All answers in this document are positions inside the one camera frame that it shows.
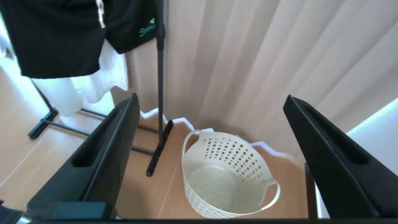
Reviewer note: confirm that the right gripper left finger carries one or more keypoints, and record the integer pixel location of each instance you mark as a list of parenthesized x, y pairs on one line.
[(93, 186)]

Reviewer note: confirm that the black garment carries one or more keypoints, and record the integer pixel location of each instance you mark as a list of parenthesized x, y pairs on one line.
[(56, 37)]

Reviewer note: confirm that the white garment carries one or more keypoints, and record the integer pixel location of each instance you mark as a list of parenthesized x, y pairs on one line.
[(71, 93)]

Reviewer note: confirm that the beige curtain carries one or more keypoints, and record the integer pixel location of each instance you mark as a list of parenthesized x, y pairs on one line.
[(248, 62)]

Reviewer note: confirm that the black clothes rack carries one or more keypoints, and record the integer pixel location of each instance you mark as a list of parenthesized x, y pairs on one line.
[(160, 77)]

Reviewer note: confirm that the white laundry basket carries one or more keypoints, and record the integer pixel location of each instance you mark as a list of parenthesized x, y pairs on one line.
[(199, 155)]

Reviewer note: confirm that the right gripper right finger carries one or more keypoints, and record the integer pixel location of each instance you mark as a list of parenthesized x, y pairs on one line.
[(342, 186)]

